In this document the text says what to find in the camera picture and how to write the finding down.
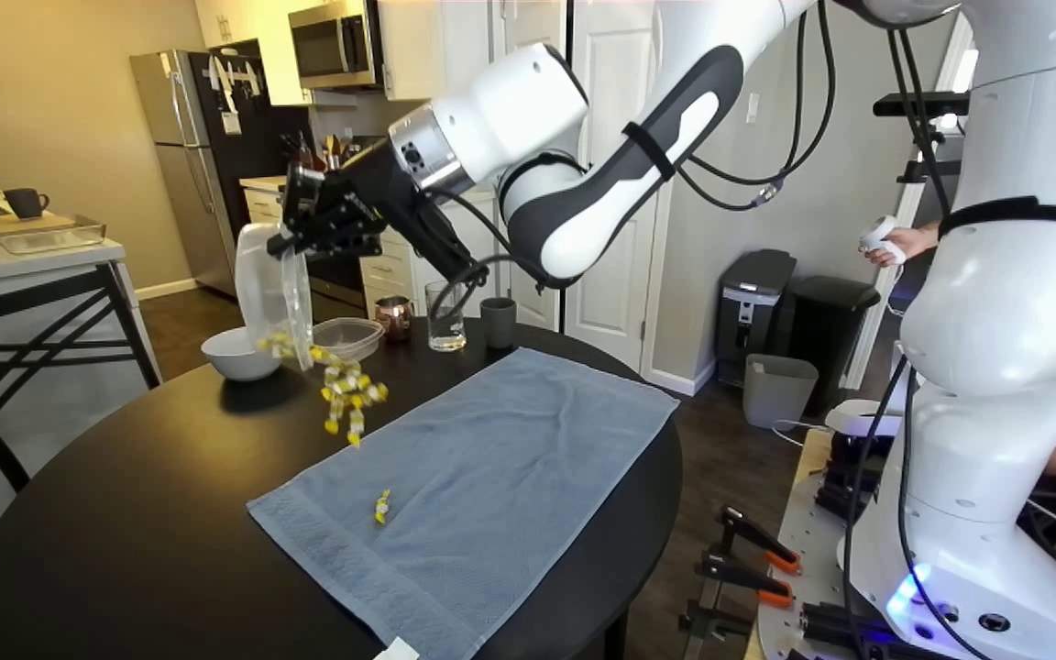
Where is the black orange bar clamp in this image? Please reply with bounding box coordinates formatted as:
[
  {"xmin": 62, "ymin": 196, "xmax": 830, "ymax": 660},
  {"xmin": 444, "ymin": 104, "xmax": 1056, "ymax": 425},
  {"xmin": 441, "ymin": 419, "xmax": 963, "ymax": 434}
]
[
  {"xmin": 692, "ymin": 550, "xmax": 798, "ymax": 614},
  {"xmin": 720, "ymin": 502, "xmax": 803, "ymax": 578},
  {"xmin": 673, "ymin": 598, "xmax": 761, "ymax": 642}
]

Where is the glass baking dish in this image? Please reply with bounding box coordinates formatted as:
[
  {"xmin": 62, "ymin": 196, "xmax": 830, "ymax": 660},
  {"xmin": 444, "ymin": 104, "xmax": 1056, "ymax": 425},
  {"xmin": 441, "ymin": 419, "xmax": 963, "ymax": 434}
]
[{"xmin": 0, "ymin": 214, "xmax": 109, "ymax": 260}]

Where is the black kitchen stove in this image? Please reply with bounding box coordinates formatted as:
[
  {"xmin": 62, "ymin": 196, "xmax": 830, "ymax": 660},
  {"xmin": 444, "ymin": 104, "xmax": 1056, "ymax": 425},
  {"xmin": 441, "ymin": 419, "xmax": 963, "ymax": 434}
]
[{"xmin": 299, "ymin": 128, "xmax": 433, "ymax": 313}]

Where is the white wall cabinet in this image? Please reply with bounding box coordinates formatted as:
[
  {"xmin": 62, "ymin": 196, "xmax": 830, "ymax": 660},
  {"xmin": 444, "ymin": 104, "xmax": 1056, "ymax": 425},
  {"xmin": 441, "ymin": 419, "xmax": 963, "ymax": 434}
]
[
  {"xmin": 191, "ymin": 0, "xmax": 315, "ymax": 111},
  {"xmin": 374, "ymin": 0, "xmax": 496, "ymax": 108}
]

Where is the clear drinking glass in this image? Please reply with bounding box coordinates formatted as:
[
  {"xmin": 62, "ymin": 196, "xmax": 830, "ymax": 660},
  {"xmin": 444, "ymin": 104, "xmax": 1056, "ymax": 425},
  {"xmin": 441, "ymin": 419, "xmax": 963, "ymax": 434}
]
[{"xmin": 422, "ymin": 281, "xmax": 473, "ymax": 357}]

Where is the stainless steel refrigerator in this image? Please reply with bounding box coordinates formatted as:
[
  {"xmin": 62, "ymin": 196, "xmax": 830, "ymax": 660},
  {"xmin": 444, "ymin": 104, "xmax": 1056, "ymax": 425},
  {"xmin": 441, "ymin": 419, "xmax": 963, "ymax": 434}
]
[{"xmin": 128, "ymin": 37, "xmax": 315, "ymax": 306}]

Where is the small dark candle jar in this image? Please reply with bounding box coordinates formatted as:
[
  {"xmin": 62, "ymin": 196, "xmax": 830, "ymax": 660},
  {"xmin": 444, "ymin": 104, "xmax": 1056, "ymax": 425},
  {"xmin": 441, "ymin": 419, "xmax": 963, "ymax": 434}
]
[{"xmin": 374, "ymin": 292, "xmax": 417, "ymax": 346}]

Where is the black camera stand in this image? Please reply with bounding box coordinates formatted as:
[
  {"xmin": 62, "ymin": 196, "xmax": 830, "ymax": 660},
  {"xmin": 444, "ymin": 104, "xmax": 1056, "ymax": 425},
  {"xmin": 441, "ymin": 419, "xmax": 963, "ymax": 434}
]
[{"xmin": 893, "ymin": 114, "xmax": 961, "ymax": 223}]

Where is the dark grey cup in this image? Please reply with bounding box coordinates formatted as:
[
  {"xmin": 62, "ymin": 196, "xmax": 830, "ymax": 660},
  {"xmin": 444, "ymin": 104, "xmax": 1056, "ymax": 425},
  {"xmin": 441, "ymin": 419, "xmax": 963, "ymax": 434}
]
[{"xmin": 477, "ymin": 292, "xmax": 521, "ymax": 359}]

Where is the blue towel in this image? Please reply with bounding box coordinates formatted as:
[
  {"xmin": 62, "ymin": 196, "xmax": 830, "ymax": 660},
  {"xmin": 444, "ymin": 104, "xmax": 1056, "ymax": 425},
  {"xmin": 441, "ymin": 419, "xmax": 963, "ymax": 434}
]
[{"xmin": 247, "ymin": 346, "xmax": 684, "ymax": 660}]

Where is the empty clear plastic container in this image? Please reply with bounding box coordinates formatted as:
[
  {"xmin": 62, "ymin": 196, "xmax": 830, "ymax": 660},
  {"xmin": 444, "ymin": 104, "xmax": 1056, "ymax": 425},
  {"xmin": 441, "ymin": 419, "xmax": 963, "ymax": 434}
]
[{"xmin": 313, "ymin": 317, "xmax": 385, "ymax": 366}]

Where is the clear plastic bowl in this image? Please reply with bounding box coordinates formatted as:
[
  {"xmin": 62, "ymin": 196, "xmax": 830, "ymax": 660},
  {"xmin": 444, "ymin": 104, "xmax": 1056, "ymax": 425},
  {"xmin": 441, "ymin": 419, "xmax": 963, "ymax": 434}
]
[{"xmin": 231, "ymin": 216, "xmax": 319, "ymax": 374}]

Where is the black trash can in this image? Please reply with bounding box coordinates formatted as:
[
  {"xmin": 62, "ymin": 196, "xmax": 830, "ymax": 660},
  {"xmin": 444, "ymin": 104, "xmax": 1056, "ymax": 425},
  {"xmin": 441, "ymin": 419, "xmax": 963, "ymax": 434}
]
[
  {"xmin": 782, "ymin": 271, "xmax": 885, "ymax": 395},
  {"xmin": 714, "ymin": 246, "xmax": 798, "ymax": 392}
]

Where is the kitchen utensil holder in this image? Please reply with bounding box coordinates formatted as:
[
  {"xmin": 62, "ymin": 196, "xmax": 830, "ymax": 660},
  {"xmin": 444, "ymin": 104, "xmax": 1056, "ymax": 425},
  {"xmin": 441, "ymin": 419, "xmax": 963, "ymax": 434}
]
[{"xmin": 315, "ymin": 128, "xmax": 359, "ymax": 176}]

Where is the black hanging arm cable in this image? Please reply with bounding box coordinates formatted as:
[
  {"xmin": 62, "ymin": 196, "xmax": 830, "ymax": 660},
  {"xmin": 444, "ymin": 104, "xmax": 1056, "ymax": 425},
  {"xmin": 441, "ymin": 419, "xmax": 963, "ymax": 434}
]
[{"xmin": 672, "ymin": 0, "xmax": 842, "ymax": 214}]

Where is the single yellow candy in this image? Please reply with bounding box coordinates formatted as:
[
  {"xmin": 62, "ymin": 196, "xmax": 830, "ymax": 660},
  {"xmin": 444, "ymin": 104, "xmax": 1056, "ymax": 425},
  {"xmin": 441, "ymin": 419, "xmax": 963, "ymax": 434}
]
[{"xmin": 367, "ymin": 485, "xmax": 397, "ymax": 531}]

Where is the yellow candies pile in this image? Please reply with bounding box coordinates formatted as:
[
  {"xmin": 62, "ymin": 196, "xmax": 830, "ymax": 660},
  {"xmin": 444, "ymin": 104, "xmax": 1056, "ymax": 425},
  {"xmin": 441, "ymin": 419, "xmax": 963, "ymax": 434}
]
[{"xmin": 257, "ymin": 333, "xmax": 397, "ymax": 450}]

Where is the black box with white top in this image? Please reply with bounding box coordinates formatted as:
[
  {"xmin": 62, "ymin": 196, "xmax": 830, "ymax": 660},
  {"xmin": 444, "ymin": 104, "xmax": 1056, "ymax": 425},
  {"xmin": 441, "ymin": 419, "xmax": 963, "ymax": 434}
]
[{"xmin": 812, "ymin": 395, "xmax": 909, "ymax": 523}]

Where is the black base cable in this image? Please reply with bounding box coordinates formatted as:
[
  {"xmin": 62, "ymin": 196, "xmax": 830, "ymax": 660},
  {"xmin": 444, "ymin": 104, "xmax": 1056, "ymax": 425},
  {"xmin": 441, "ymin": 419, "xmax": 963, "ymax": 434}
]
[{"xmin": 841, "ymin": 351, "xmax": 997, "ymax": 660}]

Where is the white handheld controller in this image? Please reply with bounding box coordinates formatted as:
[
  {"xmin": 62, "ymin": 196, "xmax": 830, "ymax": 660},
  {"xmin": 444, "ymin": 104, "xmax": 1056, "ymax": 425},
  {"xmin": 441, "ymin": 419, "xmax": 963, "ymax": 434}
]
[{"xmin": 857, "ymin": 214, "xmax": 909, "ymax": 267}]

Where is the stainless steel microwave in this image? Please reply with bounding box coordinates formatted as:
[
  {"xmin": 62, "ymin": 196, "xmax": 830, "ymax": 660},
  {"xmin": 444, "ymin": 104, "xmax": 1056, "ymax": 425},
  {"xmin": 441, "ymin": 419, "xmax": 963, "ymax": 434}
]
[{"xmin": 285, "ymin": 0, "xmax": 381, "ymax": 91}]

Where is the white top black frame table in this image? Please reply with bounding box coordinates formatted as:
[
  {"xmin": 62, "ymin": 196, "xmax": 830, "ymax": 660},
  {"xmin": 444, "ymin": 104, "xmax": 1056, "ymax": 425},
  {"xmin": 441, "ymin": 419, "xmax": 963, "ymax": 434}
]
[{"xmin": 0, "ymin": 236, "xmax": 164, "ymax": 496}]

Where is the white ceramic bowl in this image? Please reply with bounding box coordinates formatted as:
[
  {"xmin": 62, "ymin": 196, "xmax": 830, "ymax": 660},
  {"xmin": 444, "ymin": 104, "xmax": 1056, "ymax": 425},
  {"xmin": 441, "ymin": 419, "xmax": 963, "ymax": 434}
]
[{"xmin": 198, "ymin": 323, "xmax": 291, "ymax": 385}]

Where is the small grey bin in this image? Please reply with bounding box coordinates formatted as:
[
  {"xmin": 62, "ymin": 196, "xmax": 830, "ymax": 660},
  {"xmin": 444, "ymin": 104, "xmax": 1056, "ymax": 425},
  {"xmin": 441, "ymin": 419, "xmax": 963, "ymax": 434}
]
[{"xmin": 742, "ymin": 351, "xmax": 821, "ymax": 434}]

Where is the black stereo camera bar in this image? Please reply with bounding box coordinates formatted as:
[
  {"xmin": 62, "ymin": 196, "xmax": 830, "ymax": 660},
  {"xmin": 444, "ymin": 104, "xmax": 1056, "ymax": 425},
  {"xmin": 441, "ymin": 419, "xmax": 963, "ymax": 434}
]
[{"xmin": 873, "ymin": 88, "xmax": 977, "ymax": 122}]

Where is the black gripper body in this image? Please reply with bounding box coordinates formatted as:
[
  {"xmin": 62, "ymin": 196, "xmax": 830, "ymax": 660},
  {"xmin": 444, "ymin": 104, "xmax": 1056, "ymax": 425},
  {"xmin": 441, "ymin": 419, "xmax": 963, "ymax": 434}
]
[{"xmin": 337, "ymin": 138, "xmax": 433, "ymax": 253}]

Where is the dark mug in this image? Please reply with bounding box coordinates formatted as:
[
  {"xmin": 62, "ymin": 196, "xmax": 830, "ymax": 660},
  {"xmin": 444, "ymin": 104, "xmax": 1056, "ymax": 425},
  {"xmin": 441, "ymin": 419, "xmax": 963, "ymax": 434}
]
[{"xmin": 0, "ymin": 185, "xmax": 55, "ymax": 223}]

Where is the person hand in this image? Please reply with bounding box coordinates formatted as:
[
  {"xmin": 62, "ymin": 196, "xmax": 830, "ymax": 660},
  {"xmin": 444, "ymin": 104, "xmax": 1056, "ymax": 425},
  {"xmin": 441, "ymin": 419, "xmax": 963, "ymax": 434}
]
[{"xmin": 890, "ymin": 221, "xmax": 945, "ymax": 263}]

